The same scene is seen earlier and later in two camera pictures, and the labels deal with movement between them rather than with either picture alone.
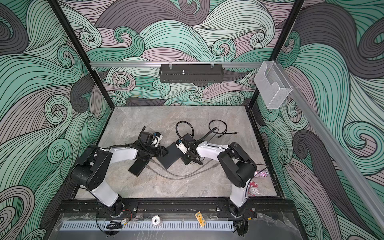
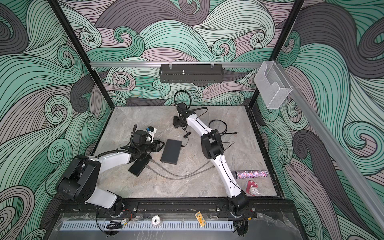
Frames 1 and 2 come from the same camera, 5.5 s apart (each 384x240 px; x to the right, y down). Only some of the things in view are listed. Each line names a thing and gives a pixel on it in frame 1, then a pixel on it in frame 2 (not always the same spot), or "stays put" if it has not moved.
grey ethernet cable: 181,175 stays put
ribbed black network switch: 137,166 stays put
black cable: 221,134 stays put
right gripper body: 187,157 to 177,121
